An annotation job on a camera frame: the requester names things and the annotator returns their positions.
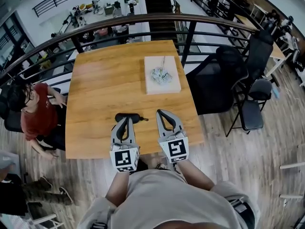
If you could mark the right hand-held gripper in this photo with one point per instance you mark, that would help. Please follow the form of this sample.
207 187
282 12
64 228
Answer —
176 149

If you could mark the large black office chair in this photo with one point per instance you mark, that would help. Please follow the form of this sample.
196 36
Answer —
214 85

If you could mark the person's black trousers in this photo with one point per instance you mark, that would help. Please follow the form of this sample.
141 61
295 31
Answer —
142 167

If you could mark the white stool frame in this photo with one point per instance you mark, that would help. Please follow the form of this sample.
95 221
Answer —
47 221

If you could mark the white flat box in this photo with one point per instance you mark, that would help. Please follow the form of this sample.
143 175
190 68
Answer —
159 89

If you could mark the person's right forearm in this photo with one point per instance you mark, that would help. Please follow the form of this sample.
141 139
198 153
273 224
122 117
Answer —
195 175

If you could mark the person's grey t-shirt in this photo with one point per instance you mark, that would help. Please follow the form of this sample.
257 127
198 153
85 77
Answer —
166 199

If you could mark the dark staircase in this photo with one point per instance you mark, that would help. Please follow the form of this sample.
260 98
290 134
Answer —
159 8

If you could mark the person's left forearm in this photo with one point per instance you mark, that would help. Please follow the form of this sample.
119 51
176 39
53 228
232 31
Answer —
118 190

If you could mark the white-legged side table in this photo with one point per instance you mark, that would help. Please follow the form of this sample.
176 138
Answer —
293 180

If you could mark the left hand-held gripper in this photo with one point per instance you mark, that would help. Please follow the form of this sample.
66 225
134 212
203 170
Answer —
122 159

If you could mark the black glasses case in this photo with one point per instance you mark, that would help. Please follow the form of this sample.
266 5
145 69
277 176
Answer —
134 117

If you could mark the person's chin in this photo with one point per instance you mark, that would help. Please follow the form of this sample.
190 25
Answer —
190 225

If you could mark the person's shoe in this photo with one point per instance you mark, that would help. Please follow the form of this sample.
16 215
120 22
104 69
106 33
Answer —
160 166

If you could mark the blue artificial flowers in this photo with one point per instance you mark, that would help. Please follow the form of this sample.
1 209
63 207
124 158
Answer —
160 75

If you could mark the black folding chair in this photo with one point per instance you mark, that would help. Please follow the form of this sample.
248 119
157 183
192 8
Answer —
252 113

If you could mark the black mesh office chair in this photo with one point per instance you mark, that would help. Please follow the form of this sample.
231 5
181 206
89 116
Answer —
259 54

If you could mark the background wooden desk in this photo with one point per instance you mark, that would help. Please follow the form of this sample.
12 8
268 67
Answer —
276 54

